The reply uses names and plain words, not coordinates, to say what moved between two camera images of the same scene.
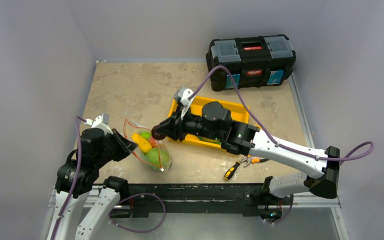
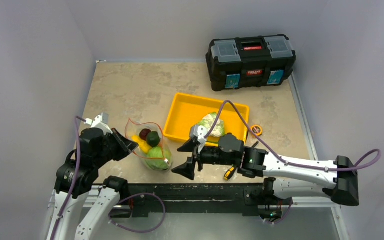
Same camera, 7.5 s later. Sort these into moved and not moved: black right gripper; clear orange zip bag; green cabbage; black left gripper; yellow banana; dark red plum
Moved: dark red plum; black right gripper
Not moved: green cabbage; black left gripper; yellow banana; clear orange zip bag
